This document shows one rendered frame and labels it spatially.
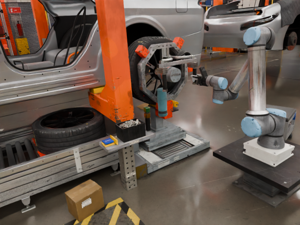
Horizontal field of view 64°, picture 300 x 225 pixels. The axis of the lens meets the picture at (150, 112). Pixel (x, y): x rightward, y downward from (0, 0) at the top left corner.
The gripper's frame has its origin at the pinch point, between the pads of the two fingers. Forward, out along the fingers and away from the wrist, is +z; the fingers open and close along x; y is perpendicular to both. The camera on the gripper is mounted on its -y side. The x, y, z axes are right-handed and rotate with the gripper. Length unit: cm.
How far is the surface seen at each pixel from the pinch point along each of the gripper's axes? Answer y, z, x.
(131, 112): 23, 9, -63
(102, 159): 62, 17, -91
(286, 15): -45, 65, 260
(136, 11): -59, 61, -19
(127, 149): 45, -10, -78
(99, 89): 12, 61, -69
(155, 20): -50, 61, 3
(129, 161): 57, -10, -78
